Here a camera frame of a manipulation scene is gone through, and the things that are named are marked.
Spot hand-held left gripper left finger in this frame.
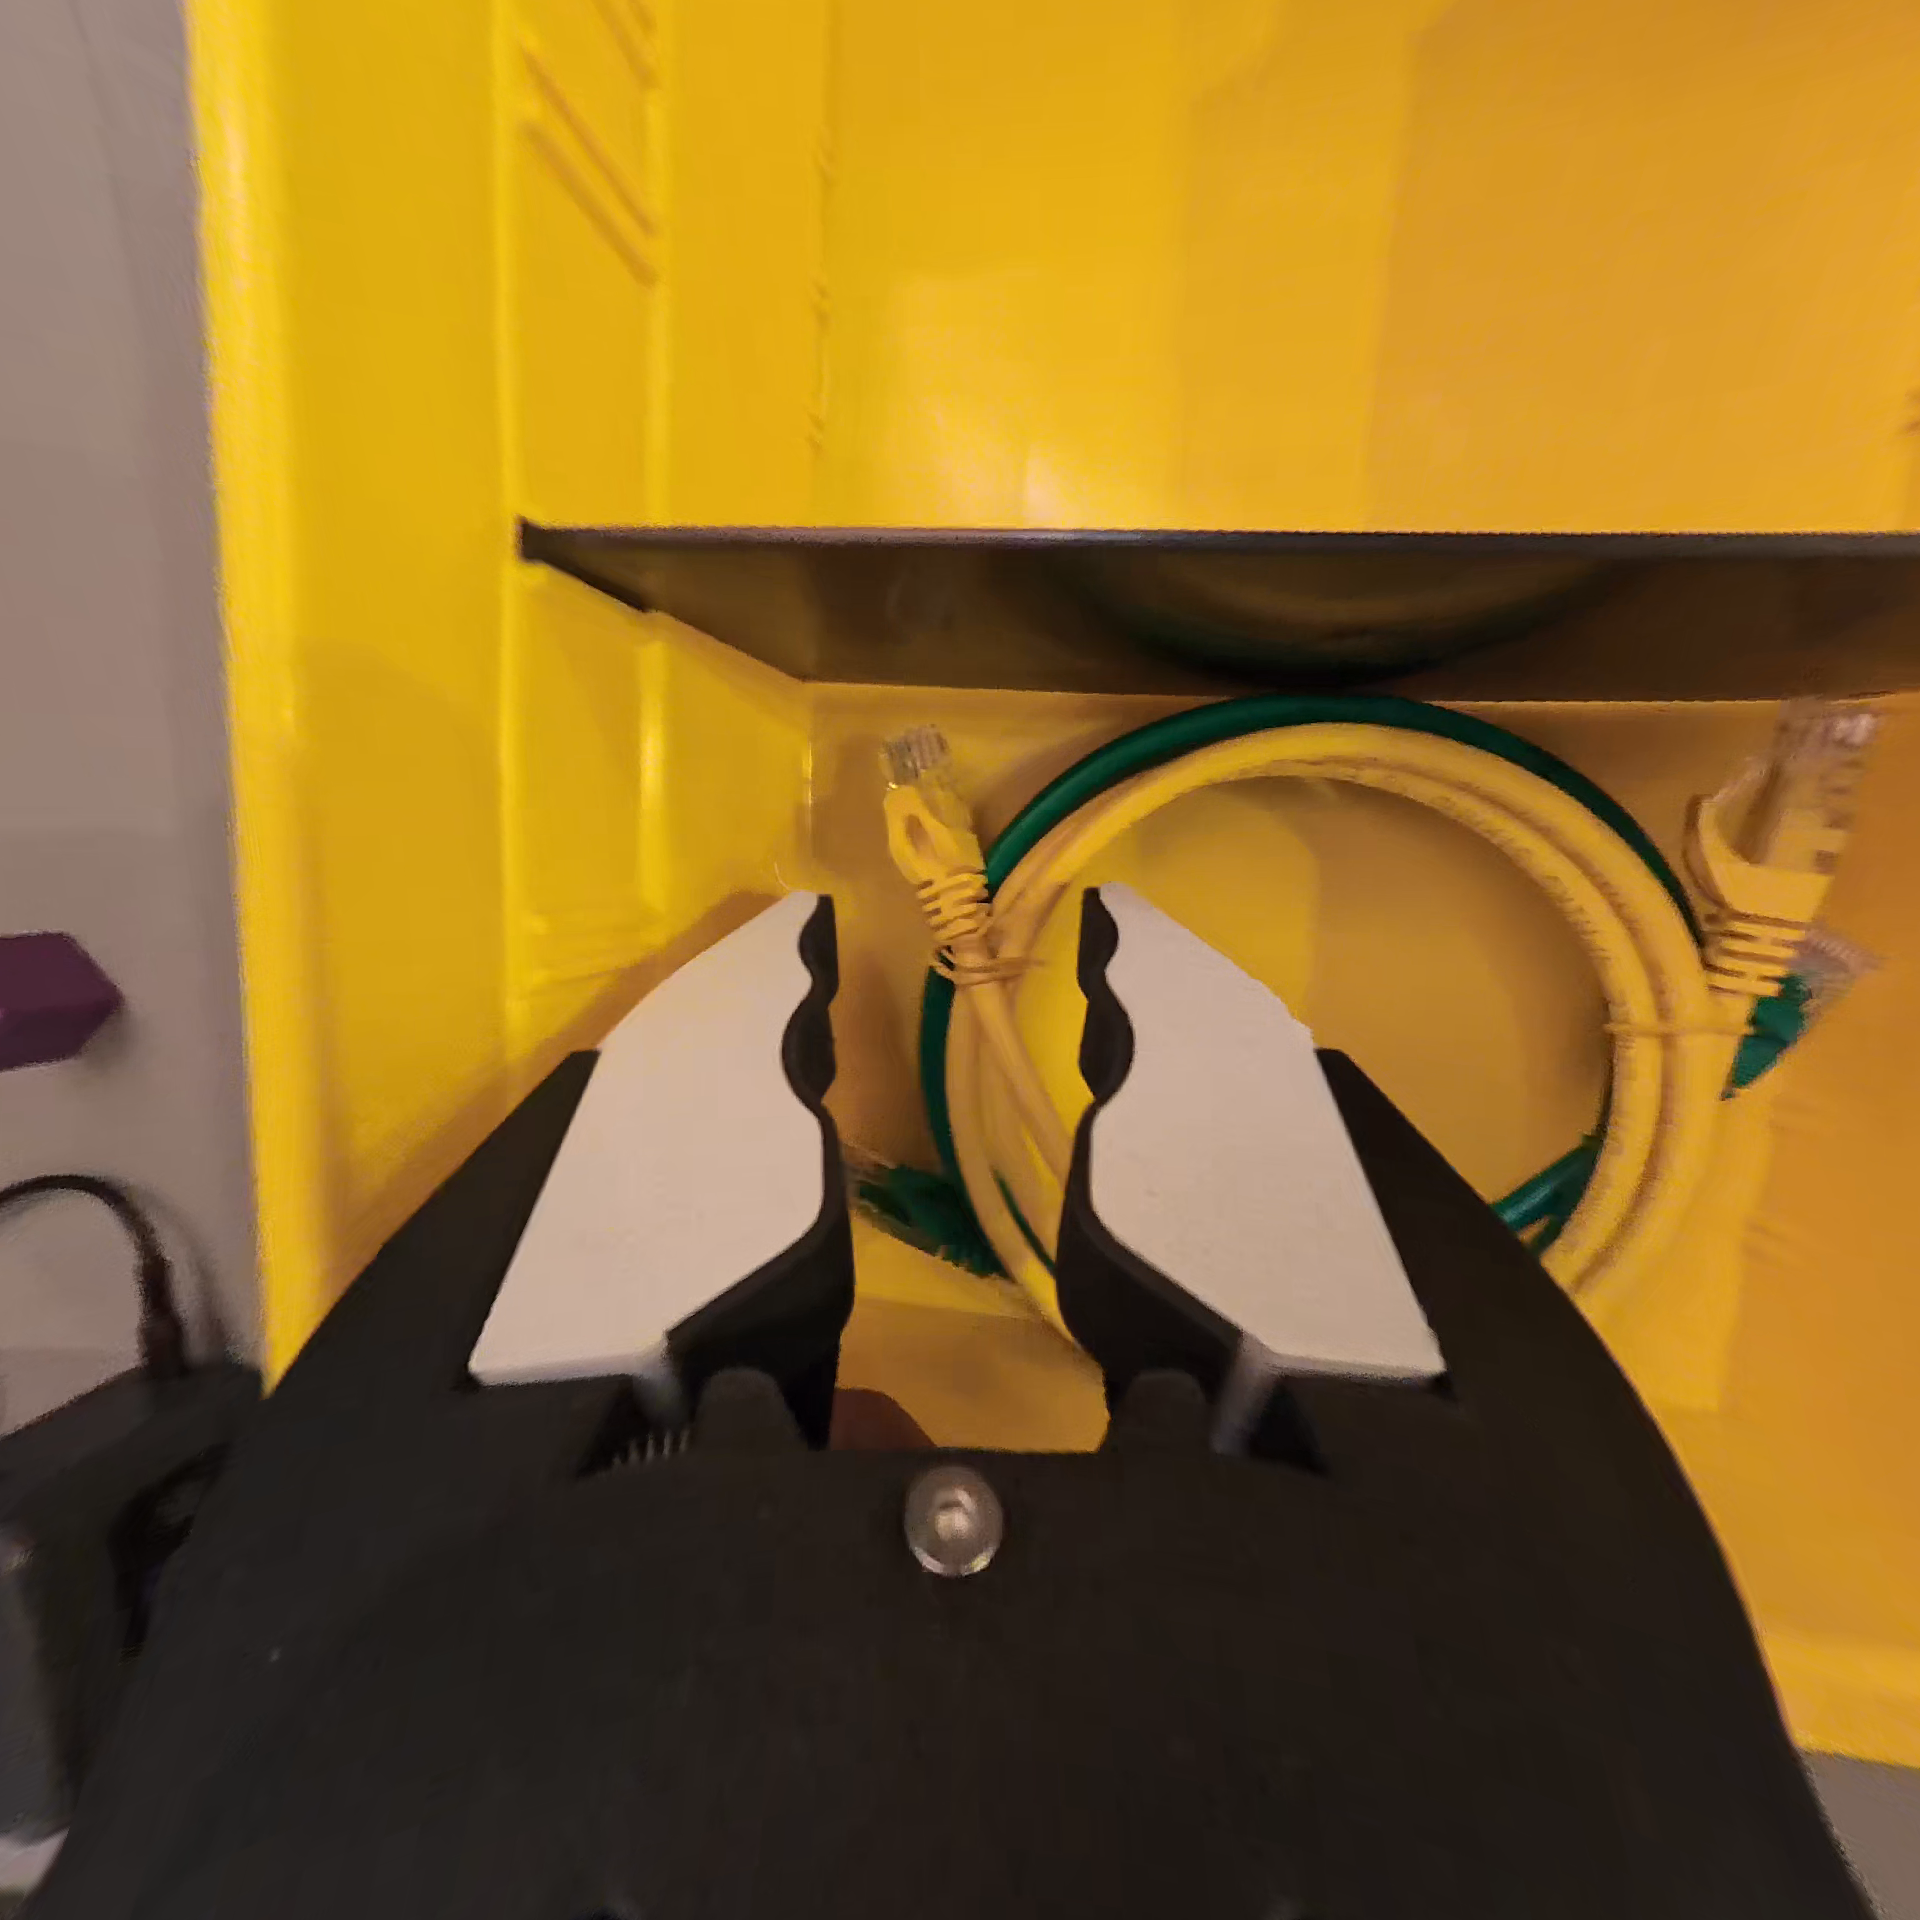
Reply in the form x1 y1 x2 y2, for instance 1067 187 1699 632
468 893 857 1453

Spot black device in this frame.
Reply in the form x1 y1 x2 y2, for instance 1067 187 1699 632
0 1361 266 1841

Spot green ethernet cable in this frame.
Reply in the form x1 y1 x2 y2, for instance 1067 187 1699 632
847 693 1884 1283

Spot yellow ethernet cable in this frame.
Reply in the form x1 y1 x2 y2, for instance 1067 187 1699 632
881 699 1884 1356

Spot black bin divider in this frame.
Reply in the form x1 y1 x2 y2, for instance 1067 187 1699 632
517 518 1920 704

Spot black cable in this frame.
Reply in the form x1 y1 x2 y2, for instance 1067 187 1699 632
0 1173 197 1382

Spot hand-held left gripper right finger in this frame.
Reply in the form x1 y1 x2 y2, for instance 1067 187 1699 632
1057 885 1449 1457

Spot purple block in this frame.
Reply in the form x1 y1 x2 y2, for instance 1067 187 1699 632
0 933 126 1069

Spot yellow plastic bin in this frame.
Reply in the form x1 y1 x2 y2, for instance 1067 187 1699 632
183 0 1920 1771

